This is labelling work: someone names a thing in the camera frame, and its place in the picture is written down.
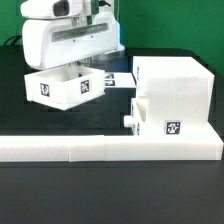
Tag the white front drawer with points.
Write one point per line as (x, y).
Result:
(136, 120)

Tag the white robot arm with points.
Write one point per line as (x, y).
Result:
(59, 32)

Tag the white drawer cabinet box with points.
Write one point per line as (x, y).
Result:
(177, 91)

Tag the white marker sheet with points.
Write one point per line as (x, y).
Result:
(119, 80)

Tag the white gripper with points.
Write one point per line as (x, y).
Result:
(58, 32)

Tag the white L-shaped fence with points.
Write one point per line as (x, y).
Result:
(200, 144)

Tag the white drawer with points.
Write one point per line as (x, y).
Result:
(136, 120)
(65, 87)

